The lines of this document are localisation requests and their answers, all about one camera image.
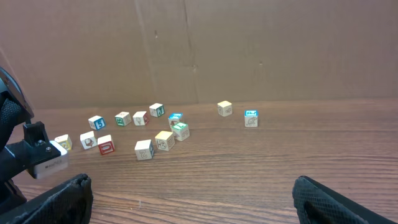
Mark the far blue wooden block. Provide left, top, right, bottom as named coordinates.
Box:
left=244, top=110, right=258, bottom=128

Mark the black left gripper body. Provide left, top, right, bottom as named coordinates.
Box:
left=1, top=121, right=61, bottom=214

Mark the white block dark edge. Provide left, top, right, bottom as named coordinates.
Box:
left=149, top=103, right=165, bottom=118

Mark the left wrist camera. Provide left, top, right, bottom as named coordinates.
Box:
left=27, top=141, right=69, bottom=179

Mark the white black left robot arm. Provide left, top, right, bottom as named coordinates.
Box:
left=1, top=68, right=61, bottom=214

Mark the far yellow wooden block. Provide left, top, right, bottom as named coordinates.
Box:
left=217, top=101, right=233, bottom=117

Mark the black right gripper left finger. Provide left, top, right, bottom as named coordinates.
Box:
left=1, top=174, right=93, bottom=224

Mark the red edged bee block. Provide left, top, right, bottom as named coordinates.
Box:
left=97, top=134, right=115, bottom=155

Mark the cardboard backdrop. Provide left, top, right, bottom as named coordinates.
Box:
left=1, top=1, right=397, bottom=109

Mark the blue top wooden block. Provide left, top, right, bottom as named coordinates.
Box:
left=168, top=113, right=184, bottom=128

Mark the yellow letter wooden block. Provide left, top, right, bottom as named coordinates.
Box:
left=54, top=134, right=73, bottom=151

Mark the white blue wooden block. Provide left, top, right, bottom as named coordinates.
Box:
left=88, top=115, right=106, bottom=130

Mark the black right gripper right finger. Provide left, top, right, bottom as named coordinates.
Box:
left=292, top=175, right=396, bottom=224

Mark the white block near arm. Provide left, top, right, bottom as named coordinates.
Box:
left=80, top=131, right=98, bottom=150

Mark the yellow top wooden block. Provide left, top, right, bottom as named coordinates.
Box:
left=155, top=131, right=175, bottom=151

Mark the green top wooden block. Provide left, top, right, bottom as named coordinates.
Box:
left=172, top=122, right=190, bottom=141

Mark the plain white wooden block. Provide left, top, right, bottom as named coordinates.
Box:
left=132, top=111, right=149, bottom=126

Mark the white pretzel wooden block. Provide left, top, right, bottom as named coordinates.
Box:
left=134, top=139, right=154, bottom=161

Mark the green red wooden block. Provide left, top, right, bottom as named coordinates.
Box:
left=115, top=111, right=132, bottom=126

